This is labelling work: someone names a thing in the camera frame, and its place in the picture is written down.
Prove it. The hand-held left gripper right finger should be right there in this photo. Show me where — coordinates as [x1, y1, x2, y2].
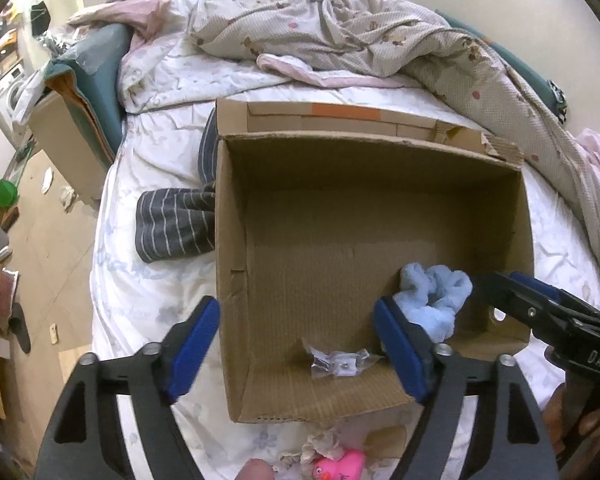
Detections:
[373, 297, 561, 480]

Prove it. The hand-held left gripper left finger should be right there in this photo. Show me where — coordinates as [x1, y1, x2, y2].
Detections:
[37, 295, 221, 480]

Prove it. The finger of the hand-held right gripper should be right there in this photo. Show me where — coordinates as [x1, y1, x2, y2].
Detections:
[474, 272, 582, 334]
[509, 271, 600, 324]

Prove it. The light blue fluffy cloth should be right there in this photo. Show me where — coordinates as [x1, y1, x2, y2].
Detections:
[398, 262, 474, 342]

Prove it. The cardboard box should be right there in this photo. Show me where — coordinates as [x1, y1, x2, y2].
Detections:
[214, 97, 536, 425]

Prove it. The person's right hand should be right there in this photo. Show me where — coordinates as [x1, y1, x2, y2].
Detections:
[542, 382, 600, 457]

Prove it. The clear plastic bag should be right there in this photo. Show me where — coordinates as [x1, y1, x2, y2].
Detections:
[300, 337, 384, 380]

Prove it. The white floral duvet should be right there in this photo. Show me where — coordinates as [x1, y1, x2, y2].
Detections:
[91, 0, 600, 480]

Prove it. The crumpled beige tissue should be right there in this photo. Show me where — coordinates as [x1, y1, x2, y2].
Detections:
[278, 427, 348, 468]

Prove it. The pink rubber duck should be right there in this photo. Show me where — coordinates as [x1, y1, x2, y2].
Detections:
[312, 447, 367, 480]

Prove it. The grey striped cloth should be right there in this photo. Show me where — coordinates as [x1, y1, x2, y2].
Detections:
[135, 183, 217, 264]

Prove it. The pink fluffy cloth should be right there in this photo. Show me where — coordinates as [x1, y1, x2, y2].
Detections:
[574, 128, 600, 208]

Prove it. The black sock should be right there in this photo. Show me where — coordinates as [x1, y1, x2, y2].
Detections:
[9, 304, 32, 354]

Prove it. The blue striped cloth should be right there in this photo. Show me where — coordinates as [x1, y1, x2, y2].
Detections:
[198, 109, 221, 184]

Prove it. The teal pillow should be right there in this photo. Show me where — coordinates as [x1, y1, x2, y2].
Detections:
[435, 9, 572, 127]

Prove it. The teal headboard cushion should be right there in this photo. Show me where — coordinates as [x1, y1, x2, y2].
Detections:
[44, 24, 133, 163]

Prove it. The white washing machine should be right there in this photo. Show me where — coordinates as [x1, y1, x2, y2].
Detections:
[0, 64, 32, 133]

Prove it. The beige patterned quilt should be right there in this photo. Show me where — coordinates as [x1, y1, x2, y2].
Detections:
[189, 0, 600, 266]

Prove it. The pink blanket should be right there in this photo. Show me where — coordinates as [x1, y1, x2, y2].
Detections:
[68, 0, 163, 53]

